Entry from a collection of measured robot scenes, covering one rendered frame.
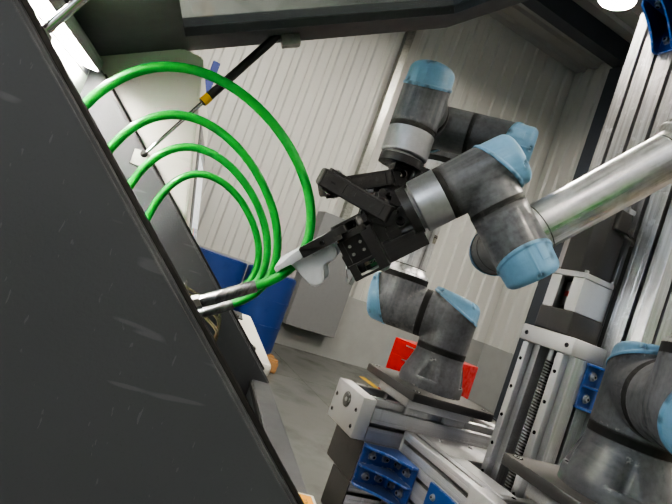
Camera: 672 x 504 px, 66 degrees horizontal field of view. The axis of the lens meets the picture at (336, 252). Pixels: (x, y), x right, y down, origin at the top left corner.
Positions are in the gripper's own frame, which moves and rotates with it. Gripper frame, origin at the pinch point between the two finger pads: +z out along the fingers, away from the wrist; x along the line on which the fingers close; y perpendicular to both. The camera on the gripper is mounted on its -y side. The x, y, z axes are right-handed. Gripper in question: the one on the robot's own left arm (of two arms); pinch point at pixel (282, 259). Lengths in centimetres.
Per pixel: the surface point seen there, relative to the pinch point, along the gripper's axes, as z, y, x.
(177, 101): 14, -39, 33
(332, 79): 8, -188, 703
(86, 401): 8.3, 2.0, -37.1
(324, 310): 168, 107, 651
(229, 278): 189, 0, 442
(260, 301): 175, 38, 455
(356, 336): 157, 174, 707
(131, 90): 20, -44, 30
